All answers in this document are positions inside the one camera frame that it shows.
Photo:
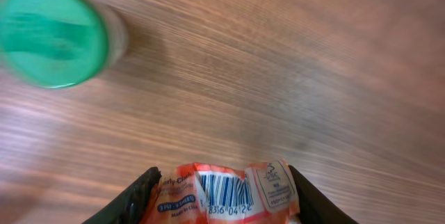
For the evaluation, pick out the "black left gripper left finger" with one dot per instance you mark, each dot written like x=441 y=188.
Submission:
x=129 y=206

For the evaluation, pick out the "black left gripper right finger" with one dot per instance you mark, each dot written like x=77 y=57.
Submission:
x=316 y=208

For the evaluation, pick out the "orange tissue pack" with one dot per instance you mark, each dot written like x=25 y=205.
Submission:
x=204 y=193

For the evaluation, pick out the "green lid peanut butter jar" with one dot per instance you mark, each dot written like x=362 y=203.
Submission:
x=60 y=43

